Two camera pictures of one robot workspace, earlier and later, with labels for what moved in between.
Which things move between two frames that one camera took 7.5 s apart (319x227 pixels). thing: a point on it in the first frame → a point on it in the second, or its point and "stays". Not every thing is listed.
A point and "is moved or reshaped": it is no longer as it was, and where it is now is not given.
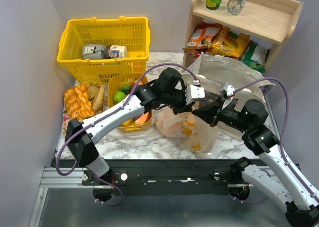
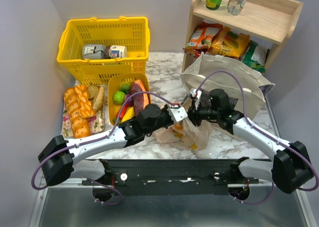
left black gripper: x=183 y=101 → x=167 y=118
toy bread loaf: x=72 y=103 stays
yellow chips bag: x=227 y=43 stays
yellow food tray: x=114 y=81 stays
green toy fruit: x=118 y=96 stays
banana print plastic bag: x=199 y=136 is moved or reshaped
